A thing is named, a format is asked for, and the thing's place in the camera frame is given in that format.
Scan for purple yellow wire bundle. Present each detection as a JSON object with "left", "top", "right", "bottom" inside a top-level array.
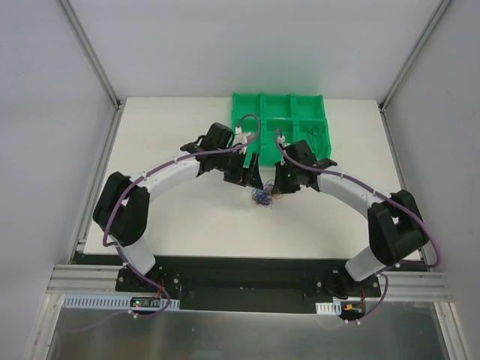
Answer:
[{"left": 249, "top": 181, "right": 286, "bottom": 209}]

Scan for thin black wire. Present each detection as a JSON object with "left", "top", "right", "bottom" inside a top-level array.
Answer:
[{"left": 302, "top": 126, "right": 327, "bottom": 157}]

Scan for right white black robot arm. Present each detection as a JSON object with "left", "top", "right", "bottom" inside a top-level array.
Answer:
[{"left": 274, "top": 135, "right": 429, "bottom": 296}]

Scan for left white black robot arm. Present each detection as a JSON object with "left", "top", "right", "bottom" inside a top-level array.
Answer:
[{"left": 92, "top": 122, "right": 262, "bottom": 292}]

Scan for green six-compartment bin tray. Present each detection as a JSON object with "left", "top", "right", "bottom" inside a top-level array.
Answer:
[{"left": 230, "top": 92, "right": 334, "bottom": 167}]

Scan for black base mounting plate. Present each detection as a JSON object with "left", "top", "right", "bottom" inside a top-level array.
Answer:
[{"left": 115, "top": 256, "right": 381, "bottom": 314}]

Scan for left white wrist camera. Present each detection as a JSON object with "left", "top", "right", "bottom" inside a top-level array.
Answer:
[{"left": 232, "top": 127, "right": 257, "bottom": 154}]

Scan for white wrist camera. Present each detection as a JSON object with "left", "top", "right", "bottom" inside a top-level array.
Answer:
[
  {"left": 232, "top": 127, "right": 257, "bottom": 154},
  {"left": 277, "top": 136, "right": 290, "bottom": 149}
]

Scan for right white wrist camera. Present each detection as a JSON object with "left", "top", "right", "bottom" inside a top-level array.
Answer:
[{"left": 277, "top": 136, "right": 290, "bottom": 149}]

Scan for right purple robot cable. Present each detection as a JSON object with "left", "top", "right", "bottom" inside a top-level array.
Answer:
[{"left": 275, "top": 128, "right": 443, "bottom": 269}]

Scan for right white cable duct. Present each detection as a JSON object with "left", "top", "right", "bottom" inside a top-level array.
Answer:
[{"left": 315, "top": 301, "right": 342, "bottom": 316}]

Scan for white cable duct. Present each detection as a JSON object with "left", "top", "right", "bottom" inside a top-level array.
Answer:
[
  {"left": 63, "top": 295, "right": 180, "bottom": 312},
  {"left": 315, "top": 301, "right": 342, "bottom": 316}
]

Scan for left white cable duct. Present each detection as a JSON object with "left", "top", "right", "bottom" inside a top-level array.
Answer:
[{"left": 63, "top": 295, "right": 180, "bottom": 312}]

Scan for left aluminium frame post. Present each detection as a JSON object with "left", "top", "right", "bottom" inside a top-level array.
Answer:
[{"left": 56, "top": 0, "right": 122, "bottom": 110}]

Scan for aluminium frame post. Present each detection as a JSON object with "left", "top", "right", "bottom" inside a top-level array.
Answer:
[
  {"left": 379, "top": 0, "right": 454, "bottom": 114},
  {"left": 56, "top": 0, "right": 122, "bottom": 110}
]

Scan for right aluminium frame post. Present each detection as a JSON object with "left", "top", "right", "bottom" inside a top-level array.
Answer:
[{"left": 379, "top": 0, "right": 454, "bottom": 114}]

